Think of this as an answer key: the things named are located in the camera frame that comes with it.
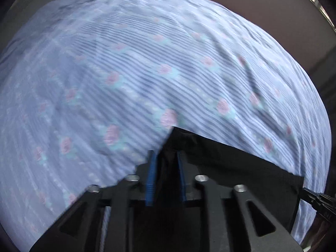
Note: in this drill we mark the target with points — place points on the black pants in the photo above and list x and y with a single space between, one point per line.
231 162

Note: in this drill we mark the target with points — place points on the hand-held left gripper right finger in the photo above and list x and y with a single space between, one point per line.
181 176

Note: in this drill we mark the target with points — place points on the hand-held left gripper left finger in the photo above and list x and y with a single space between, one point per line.
151 178

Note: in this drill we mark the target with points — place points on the blue striped floral bed sheet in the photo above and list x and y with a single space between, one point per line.
147 73

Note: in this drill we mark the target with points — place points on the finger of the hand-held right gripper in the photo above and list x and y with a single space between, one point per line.
315 197

